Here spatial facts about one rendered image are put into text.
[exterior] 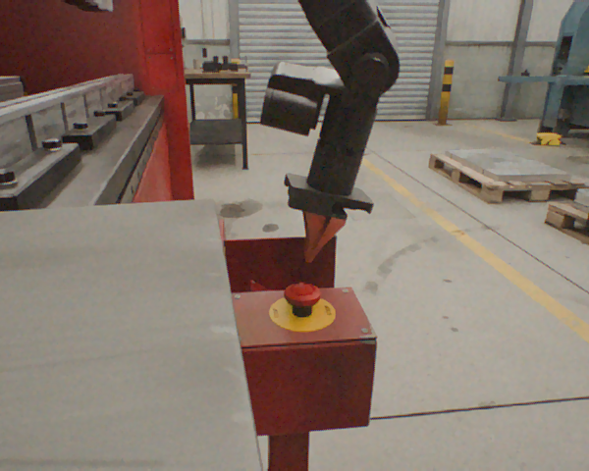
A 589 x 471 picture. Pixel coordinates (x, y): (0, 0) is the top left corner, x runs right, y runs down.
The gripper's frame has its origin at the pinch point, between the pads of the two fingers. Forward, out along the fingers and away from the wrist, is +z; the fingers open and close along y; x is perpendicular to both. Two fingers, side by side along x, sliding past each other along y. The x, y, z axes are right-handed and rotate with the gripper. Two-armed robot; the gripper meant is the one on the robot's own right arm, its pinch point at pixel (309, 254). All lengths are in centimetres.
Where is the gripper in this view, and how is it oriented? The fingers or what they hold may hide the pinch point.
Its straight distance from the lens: 56.2
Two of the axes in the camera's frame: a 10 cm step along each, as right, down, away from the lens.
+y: -9.7, -1.8, -1.9
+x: 1.0, 3.8, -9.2
